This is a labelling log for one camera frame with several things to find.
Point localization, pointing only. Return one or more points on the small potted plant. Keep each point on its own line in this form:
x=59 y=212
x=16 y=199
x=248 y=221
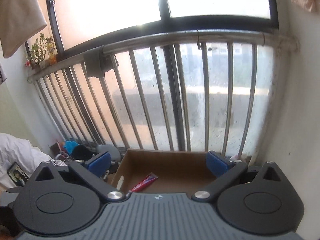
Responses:
x=38 y=51

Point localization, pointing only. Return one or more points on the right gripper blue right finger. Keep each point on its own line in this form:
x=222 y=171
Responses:
x=226 y=172

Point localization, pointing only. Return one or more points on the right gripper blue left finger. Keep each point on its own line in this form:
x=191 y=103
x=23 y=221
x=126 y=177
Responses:
x=91 y=172

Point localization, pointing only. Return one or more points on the beige hanging cloth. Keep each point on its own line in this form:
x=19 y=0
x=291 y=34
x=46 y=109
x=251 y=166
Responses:
x=20 y=20

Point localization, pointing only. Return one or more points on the white bedding pile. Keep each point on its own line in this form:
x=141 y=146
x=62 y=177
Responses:
x=21 y=151

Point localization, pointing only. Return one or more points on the brown cardboard box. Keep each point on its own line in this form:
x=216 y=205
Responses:
x=177 y=172

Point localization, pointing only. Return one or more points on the metal window railing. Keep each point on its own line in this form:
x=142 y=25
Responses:
x=185 y=91

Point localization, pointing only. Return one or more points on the red toothpaste tube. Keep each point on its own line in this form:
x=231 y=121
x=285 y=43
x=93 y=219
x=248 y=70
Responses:
x=147 y=181

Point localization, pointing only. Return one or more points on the yellow bottle on sill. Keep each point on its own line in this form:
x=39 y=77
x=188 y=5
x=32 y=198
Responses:
x=51 y=50

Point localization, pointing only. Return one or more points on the grey cloth on railing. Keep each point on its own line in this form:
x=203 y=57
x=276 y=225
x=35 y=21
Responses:
x=97 y=63

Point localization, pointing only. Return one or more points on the framed photo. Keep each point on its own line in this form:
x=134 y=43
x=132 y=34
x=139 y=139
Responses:
x=17 y=175

